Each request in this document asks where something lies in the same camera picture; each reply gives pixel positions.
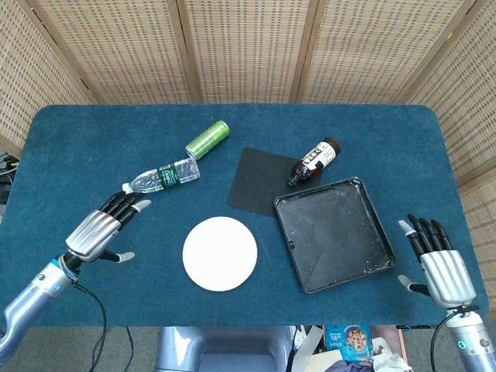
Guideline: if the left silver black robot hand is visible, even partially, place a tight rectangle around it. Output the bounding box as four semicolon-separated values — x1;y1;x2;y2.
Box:
64;189;152;264

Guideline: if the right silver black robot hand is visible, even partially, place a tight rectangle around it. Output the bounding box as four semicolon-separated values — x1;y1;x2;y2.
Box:
398;213;478;310

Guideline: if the white round plate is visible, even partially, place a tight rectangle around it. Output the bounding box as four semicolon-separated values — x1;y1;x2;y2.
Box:
182;216;259;292

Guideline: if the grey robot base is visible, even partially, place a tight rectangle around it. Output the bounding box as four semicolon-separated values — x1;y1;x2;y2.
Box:
154;325;296;372

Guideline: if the black square plastic tray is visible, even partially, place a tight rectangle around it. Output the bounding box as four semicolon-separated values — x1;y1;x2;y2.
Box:
274;176;398;295

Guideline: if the clear water bottle green label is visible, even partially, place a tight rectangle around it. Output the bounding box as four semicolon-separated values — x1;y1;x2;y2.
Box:
122;158;202;195

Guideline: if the blue felt table cloth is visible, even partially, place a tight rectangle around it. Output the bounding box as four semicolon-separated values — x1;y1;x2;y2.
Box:
0;103;490;329

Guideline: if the crumpled white tissue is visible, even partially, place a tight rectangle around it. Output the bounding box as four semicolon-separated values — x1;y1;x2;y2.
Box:
370;336;412;372

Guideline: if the blue cookie snack bag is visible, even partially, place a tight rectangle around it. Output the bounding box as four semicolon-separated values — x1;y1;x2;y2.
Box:
324;324;374;363

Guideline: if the green drink can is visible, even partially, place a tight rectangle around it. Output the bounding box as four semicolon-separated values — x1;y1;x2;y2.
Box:
184;120;230;161

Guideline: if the brown glass bottle white label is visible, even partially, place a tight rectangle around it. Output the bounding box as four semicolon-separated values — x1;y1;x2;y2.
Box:
287;137;342;188

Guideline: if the black square mat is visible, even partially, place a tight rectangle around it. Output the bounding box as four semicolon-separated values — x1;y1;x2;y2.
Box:
227;147;326;218

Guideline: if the woven rattan folding screen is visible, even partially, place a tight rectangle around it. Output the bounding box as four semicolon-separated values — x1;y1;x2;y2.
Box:
0;0;496;233

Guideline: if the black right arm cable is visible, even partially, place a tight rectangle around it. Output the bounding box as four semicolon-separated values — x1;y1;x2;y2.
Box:
429;305;468;372

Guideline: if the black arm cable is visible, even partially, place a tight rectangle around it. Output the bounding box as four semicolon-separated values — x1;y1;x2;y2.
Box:
429;305;468;372
71;281;109;372

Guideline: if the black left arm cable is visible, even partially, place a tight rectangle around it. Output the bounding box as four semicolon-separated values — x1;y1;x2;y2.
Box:
71;281;109;372

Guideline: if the tangle of dark cables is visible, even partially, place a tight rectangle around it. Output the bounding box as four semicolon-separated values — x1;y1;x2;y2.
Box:
0;150;20;205

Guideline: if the thin dark floor cable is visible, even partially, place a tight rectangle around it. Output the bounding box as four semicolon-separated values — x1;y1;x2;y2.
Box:
124;326;135;372

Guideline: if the white flat strap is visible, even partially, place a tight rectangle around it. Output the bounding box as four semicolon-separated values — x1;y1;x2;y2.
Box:
296;325;325;368

